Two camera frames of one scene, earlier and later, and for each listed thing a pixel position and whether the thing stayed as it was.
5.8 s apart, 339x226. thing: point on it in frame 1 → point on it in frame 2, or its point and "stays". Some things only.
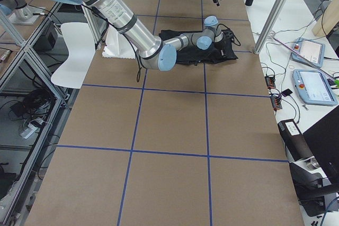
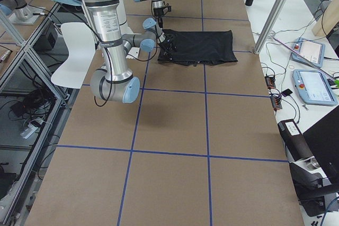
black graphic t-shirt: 221,50 stays
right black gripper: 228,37 → 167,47
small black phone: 286,92 stays
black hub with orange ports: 270,81 stays
